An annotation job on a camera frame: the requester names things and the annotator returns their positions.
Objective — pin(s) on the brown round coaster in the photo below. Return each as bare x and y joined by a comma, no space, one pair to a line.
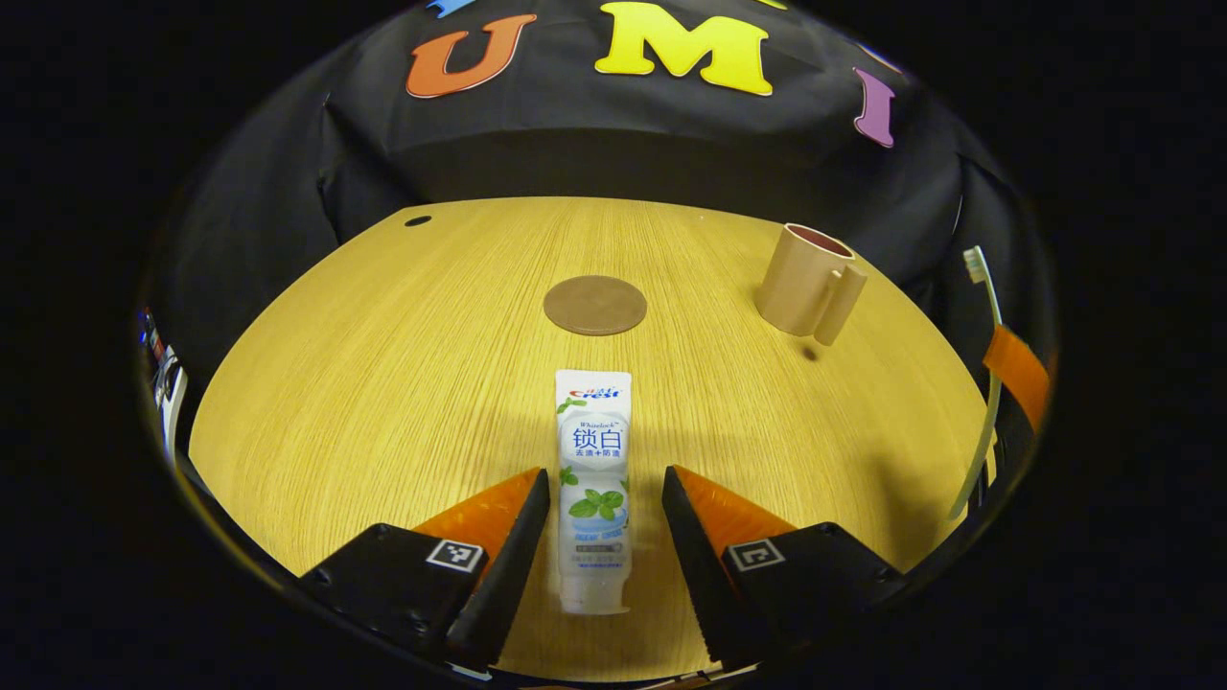
594,305

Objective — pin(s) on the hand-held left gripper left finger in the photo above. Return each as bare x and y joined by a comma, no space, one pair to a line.
508,585

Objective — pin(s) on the black backdrop cloth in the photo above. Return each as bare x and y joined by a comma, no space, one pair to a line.
623,144

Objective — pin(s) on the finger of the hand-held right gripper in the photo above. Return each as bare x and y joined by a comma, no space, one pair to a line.
1018,369

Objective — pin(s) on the wooden desktop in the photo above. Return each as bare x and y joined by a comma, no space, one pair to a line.
383,402

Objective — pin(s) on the beige cup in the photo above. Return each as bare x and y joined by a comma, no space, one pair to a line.
796,283

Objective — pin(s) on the white device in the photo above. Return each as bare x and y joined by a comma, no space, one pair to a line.
174,402

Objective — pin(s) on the pale green toothbrush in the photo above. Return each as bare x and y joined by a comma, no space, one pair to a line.
987,431

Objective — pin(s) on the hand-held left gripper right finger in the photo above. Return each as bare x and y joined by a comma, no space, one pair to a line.
695,575

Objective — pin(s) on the white toothpaste tube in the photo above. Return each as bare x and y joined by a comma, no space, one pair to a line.
594,441

